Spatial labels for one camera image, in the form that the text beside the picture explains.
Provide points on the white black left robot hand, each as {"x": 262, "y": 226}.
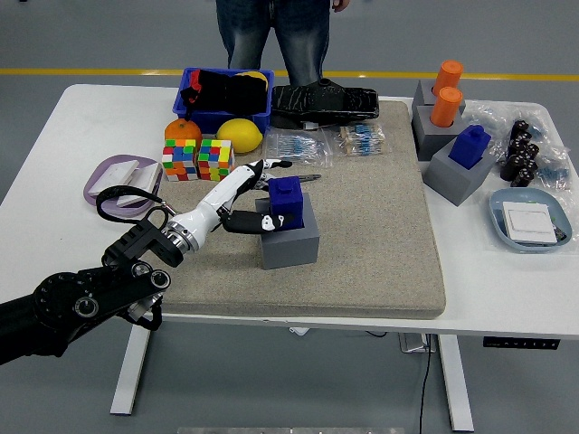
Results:
{"x": 217, "y": 196}

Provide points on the person's left hand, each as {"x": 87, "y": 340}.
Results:
{"x": 342, "y": 5}

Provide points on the blue square seal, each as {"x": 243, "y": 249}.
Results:
{"x": 289, "y": 199}
{"x": 468, "y": 149}

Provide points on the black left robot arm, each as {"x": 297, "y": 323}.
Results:
{"x": 68, "y": 298}

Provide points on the grey seal holder block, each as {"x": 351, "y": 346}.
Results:
{"x": 423, "y": 95}
{"x": 427, "y": 135}
{"x": 289, "y": 251}
{"x": 452, "y": 181}

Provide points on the orange cylinder seal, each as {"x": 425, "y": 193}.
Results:
{"x": 448, "y": 74}
{"x": 445, "y": 108}

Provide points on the multicoloured puzzle cube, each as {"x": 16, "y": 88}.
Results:
{"x": 217, "y": 160}
{"x": 181, "y": 160}

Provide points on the person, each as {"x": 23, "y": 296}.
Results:
{"x": 298, "y": 36}

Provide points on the yellow lemon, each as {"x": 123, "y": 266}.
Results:
{"x": 240, "y": 135}

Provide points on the orange fruit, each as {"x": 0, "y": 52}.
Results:
{"x": 183, "y": 131}

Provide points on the blue plastic bin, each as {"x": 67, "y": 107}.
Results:
{"x": 244, "y": 121}

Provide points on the purple tray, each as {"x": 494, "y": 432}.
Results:
{"x": 135, "y": 210}

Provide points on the clear bag of resistors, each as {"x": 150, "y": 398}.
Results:
{"x": 294, "y": 147}
{"x": 362, "y": 140}

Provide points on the black silver pen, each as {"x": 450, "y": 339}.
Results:
{"x": 312, "y": 177}

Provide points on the black wrapped device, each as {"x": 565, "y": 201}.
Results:
{"x": 325, "y": 104}

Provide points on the black cloth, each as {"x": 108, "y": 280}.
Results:
{"x": 230, "y": 92}

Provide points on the yellow item in bin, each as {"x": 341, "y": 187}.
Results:
{"x": 253, "y": 73}

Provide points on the red item in bin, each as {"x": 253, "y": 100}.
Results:
{"x": 193, "y": 83}

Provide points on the grey-brown mat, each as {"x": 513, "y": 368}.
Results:
{"x": 362, "y": 253}

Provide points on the crumpled clear plastic bag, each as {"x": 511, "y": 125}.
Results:
{"x": 486, "y": 118}

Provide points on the white table leg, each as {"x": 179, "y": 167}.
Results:
{"x": 457, "y": 384}
{"x": 131, "y": 366}

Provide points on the black capacitor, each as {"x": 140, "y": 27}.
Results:
{"x": 524, "y": 138}
{"x": 520, "y": 128}
{"x": 532, "y": 153}
{"x": 511, "y": 166}
{"x": 515, "y": 148}
{"x": 524, "y": 174}

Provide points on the grey box under table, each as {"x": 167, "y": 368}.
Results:
{"x": 414, "y": 342}

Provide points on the light blue tray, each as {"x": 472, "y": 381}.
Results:
{"x": 497, "y": 212}

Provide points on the small circuit board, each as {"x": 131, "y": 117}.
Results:
{"x": 561, "y": 234}

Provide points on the black table control panel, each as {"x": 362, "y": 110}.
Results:
{"x": 520, "y": 343}

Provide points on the white switch panel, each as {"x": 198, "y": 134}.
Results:
{"x": 113, "y": 176}
{"x": 145, "y": 181}
{"x": 529, "y": 223}

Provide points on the white bracket under table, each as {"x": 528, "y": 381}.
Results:
{"x": 299, "y": 330}

